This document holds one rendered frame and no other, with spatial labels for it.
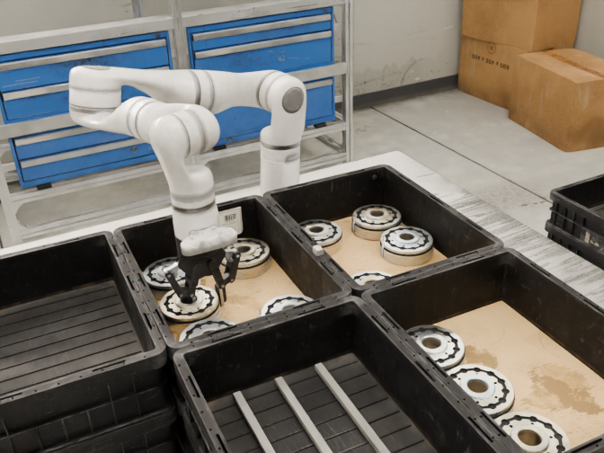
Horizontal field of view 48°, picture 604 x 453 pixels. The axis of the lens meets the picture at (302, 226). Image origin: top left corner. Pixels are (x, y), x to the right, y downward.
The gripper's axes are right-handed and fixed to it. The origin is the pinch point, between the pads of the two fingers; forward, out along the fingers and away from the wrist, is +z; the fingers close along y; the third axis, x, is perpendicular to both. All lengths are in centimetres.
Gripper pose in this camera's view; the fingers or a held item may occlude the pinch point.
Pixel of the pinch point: (207, 299)
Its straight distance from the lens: 120.9
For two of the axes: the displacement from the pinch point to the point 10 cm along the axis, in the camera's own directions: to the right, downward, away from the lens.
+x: 4.5, 4.3, -7.8
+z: 0.4, 8.7, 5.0
